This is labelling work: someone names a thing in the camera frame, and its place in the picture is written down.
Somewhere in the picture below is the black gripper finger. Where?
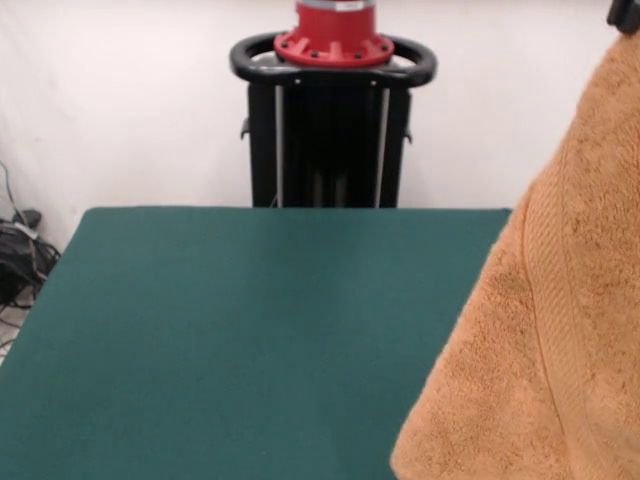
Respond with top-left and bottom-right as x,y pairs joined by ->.
607,0 -> 640,36

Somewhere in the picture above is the orange terry towel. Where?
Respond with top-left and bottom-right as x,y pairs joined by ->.
389,34 -> 640,480

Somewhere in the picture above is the dark green table cloth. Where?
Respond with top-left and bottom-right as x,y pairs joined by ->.
0,207 -> 514,480

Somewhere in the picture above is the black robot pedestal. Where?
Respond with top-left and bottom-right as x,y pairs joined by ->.
229,30 -> 440,209

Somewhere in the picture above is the black cable tangle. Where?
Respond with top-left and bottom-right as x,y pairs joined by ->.
0,207 -> 64,309

